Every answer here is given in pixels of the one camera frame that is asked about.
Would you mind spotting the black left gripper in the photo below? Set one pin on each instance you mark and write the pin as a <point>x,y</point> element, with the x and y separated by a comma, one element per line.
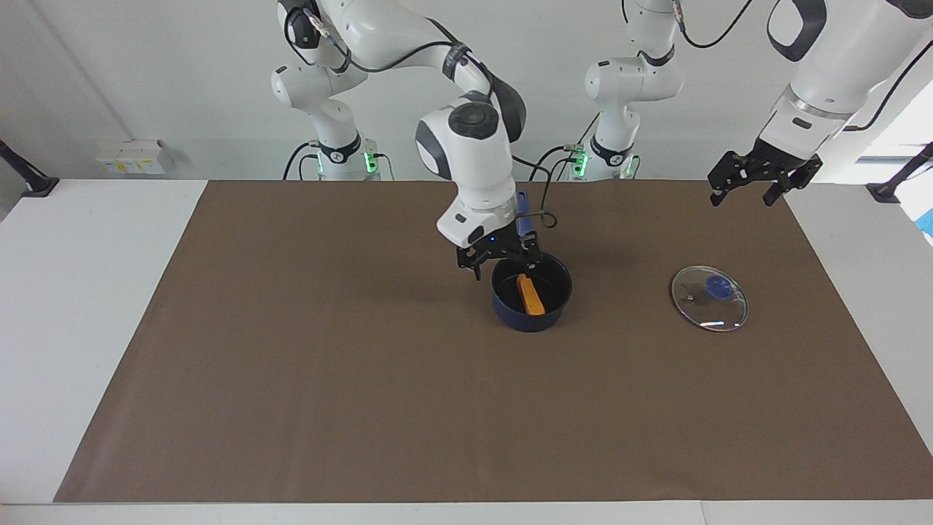
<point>776,159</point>

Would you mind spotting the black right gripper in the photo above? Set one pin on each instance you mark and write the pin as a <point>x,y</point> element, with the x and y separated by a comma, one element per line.
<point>499,244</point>

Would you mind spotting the yellow corn cob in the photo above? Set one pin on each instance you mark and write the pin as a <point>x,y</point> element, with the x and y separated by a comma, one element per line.
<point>531,295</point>

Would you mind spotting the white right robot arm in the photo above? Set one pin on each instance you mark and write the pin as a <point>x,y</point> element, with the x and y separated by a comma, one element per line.
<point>474,153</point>

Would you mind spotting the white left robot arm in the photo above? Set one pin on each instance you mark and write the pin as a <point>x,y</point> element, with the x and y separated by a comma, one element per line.
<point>838,65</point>

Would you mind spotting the black clamp stand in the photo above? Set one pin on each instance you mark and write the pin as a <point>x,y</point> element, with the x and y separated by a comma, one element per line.
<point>36,184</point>
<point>885,192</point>

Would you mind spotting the brown table mat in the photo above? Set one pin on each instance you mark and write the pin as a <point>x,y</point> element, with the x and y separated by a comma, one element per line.
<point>437,408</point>

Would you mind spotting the light blue sheet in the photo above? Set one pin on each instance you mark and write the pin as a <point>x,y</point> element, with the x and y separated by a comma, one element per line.
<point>928,222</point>

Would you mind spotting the white socket boxes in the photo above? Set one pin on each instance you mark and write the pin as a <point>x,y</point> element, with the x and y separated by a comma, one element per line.
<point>131,158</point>

